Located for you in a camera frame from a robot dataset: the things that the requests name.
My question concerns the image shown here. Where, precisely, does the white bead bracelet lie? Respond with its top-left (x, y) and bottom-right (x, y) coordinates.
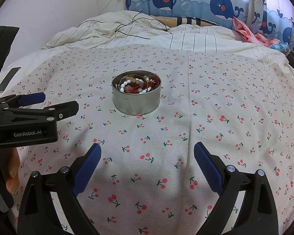
top-left (120, 78), bottom-right (151, 95)

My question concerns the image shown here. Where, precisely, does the red string bracelet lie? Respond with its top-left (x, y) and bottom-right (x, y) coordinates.
top-left (129, 76), bottom-right (160, 94)

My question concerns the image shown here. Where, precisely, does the person's left hand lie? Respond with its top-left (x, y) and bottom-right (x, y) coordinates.
top-left (6, 147), bottom-right (21, 194)

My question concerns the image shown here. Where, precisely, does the dark smartphone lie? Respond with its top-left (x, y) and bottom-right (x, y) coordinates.
top-left (0, 67), bottom-right (21, 93)

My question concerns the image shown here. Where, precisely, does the cherry print bed sheet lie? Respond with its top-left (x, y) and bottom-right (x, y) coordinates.
top-left (6, 45), bottom-right (294, 234)

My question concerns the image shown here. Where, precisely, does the round silver metal tin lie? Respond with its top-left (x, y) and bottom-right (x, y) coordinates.
top-left (111, 70), bottom-right (161, 116)

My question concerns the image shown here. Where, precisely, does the white striped duvet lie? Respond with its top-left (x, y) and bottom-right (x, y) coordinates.
top-left (40, 10), bottom-right (294, 72)

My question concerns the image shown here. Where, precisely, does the pink crumpled cloth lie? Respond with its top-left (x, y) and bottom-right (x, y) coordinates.
top-left (233, 17), bottom-right (280, 47)

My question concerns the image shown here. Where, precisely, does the striped tan pillow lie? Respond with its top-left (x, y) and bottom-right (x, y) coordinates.
top-left (152, 16), bottom-right (217, 28)

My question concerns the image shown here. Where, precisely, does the blue whale print curtain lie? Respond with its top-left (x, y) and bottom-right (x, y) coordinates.
top-left (125, 0), bottom-right (294, 51)

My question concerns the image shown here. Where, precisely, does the thin black cable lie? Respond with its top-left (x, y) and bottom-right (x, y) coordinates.
top-left (77, 0), bottom-right (174, 41)

